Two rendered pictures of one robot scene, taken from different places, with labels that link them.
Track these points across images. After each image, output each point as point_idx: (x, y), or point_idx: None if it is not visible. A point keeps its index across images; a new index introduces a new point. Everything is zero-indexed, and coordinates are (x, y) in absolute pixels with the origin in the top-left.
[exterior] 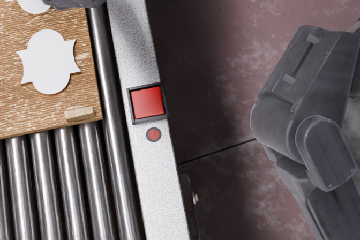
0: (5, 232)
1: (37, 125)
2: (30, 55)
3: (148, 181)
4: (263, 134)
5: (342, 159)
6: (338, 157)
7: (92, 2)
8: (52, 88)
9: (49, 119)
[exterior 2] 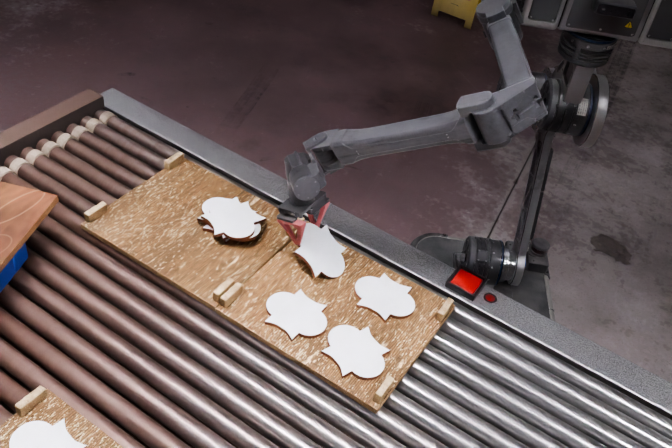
0: (487, 422)
1: (425, 337)
2: (369, 300)
3: (522, 324)
4: None
5: None
6: None
7: (545, 111)
8: (408, 308)
9: (427, 329)
